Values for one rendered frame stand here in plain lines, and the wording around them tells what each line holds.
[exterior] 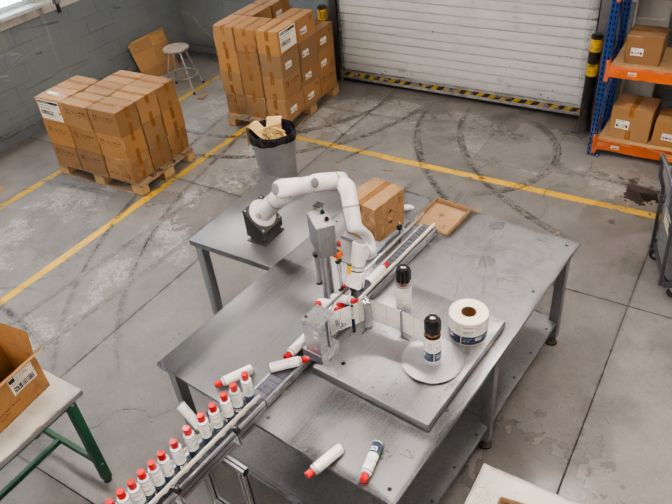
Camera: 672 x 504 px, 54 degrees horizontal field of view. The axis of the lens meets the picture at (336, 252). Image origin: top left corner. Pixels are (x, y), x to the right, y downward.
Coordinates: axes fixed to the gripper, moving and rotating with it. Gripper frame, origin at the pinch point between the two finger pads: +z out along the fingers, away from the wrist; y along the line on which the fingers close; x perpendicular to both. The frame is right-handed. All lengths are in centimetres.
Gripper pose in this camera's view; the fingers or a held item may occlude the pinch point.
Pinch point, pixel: (353, 295)
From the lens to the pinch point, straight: 364.3
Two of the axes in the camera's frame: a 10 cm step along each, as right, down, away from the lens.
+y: 8.1, 2.8, -5.2
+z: -1.1, 9.4, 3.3
